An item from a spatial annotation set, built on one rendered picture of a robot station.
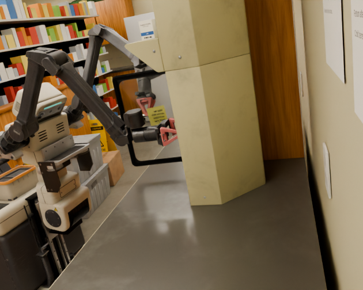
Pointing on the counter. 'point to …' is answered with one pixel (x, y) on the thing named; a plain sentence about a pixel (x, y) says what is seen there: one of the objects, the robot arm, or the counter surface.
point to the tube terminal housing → (212, 96)
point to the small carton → (148, 29)
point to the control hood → (148, 53)
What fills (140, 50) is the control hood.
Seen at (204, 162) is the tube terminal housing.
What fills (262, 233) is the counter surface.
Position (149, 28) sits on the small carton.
